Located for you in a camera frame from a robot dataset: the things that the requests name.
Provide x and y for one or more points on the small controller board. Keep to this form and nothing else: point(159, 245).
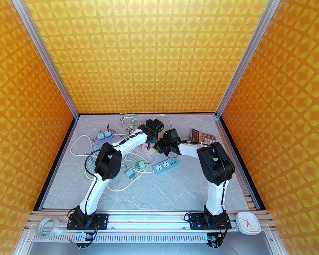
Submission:
point(214, 239)
point(83, 239)

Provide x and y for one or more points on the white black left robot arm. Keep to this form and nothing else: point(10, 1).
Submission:
point(107, 161)

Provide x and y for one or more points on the purple USB power strip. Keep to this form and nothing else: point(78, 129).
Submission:
point(107, 140)

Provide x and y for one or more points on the orange desk calculator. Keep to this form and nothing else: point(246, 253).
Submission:
point(202, 135)

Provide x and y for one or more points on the green USB charger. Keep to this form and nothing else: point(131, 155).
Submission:
point(141, 165)

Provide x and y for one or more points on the teal cube USB charger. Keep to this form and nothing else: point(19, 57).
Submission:
point(107, 134)
point(100, 136)

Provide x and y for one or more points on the light teal plug adapter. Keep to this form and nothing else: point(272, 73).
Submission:
point(129, 173)

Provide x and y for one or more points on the white square clock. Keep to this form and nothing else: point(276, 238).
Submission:
point(248, 223)

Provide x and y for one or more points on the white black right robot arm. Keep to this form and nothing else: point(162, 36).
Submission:
point(215, 161)

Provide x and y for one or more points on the round pink power socket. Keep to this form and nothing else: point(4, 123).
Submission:
point(148, 151)

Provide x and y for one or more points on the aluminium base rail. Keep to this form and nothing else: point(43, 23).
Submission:
point(148, 218)

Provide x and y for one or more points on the blue power strip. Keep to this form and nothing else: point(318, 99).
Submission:
point(164, 166)

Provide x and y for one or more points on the aluminium frame post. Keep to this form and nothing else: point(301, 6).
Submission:
point(42, 52)
point(251, 44)

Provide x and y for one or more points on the clear tape roll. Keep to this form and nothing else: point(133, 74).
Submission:
point(38, 228)

